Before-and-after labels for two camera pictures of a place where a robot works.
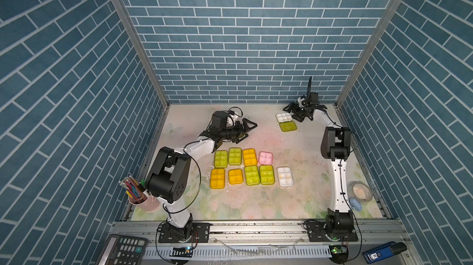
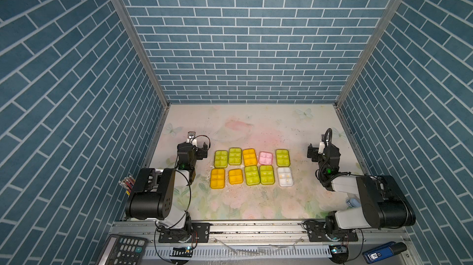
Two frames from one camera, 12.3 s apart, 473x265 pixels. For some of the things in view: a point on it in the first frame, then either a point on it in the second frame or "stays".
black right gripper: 294,113 → 315,151
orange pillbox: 217,178 stays
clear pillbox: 285,177 stays
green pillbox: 234,158 stays
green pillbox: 252,174 stays
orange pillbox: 250,158 stays
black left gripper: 239,133 → 201,152
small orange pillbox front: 235,176 stays
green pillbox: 286,121 → 282,158
